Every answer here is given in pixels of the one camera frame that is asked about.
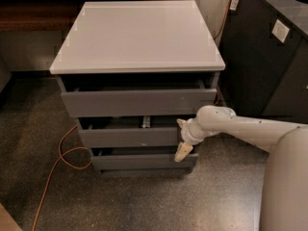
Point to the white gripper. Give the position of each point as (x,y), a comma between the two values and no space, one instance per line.
(187,135)

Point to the grey drawer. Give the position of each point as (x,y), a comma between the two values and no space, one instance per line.
(135,102)
(130,158)
(130,131)

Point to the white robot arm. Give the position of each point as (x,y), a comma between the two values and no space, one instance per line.
(284,204)

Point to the grey bottom drawer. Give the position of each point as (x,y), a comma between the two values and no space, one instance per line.
(130,158)

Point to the grey top drawer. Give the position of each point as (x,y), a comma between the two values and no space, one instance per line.
(135,102)

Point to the grey drawer cabinet white top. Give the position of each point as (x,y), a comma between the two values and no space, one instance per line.
(140,45)

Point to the black and white snack packet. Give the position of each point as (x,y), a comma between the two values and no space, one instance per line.
(146,120)

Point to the black side cabinet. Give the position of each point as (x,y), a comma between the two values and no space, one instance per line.
(263,76)

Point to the white label on cabinet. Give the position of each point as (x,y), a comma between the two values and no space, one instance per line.
(280,30)

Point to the dark wooden bench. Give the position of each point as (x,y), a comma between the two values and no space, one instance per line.
(42,15)

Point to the white cable tag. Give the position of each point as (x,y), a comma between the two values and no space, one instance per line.
(233,5)

